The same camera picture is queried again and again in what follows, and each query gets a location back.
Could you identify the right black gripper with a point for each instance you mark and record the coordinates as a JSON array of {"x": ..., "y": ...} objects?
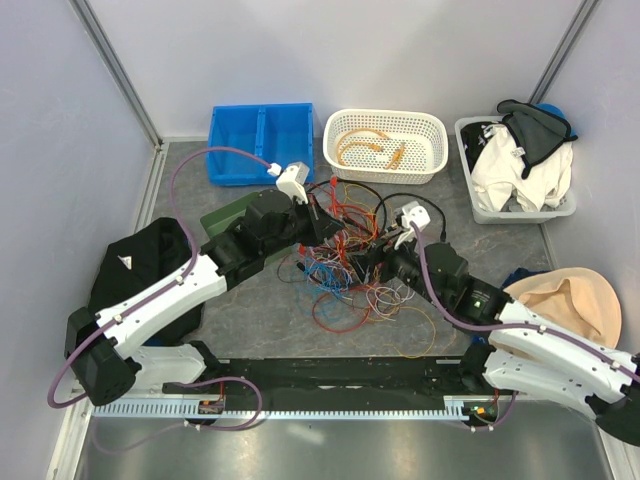
[{"x": 365, "y": 260}]

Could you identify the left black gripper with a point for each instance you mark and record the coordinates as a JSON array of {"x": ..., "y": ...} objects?
[{"x": 321, "y": 223}]

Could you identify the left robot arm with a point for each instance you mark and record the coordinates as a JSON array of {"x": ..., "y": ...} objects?
[{"x": 99, "y": 347}]

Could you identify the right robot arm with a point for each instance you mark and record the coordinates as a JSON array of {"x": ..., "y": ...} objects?
[{"x": 525, "y": 352}]

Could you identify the blue divided plastic bin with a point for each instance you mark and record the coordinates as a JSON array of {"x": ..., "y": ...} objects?
[{"x": 277, "y": 133}]

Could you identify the white perforated plastic basket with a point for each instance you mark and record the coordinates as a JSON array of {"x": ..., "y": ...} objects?
[{"x": 385, "y": 146}]

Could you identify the green plastic tray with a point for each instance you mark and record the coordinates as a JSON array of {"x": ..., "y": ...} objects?
[{"x": 218, "y": 220}]

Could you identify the grey plastic laundry tub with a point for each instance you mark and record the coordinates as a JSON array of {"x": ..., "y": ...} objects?
[{"x": 469, "y": 138}]

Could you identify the white cloth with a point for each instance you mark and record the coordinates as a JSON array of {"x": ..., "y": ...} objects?
[{"x": 497, "y": 175}]

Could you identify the black jacket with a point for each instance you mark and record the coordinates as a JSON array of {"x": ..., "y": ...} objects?
[{"x": 134, "y": 263}]

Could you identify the beige sun hat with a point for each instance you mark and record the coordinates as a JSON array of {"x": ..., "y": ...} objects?
[{"x": 578, "y": 299}]

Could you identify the dark grey cloth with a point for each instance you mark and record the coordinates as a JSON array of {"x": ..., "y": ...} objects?
[{"x": 538, "y": 134}]

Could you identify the blue cap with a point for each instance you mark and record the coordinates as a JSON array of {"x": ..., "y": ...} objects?
[{"x": 557, "y": 112}]

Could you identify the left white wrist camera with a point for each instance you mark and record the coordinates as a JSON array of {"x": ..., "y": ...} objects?
[{"x": 290, "y": 180}]

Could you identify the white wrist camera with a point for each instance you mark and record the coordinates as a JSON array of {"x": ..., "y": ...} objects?
[
  {"x": 413, "y": 218},
  {"x": 290, "y": 180}
]

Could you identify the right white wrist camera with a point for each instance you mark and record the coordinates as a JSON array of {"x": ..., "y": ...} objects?
[{"x": 413, "y": 218}]

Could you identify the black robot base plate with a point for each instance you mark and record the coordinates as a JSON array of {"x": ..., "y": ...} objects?
[{"x": 354, "y": 383}]

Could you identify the slotted grey cable duct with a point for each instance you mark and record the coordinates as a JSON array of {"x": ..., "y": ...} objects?
[{"x": 193, "y": 409}]

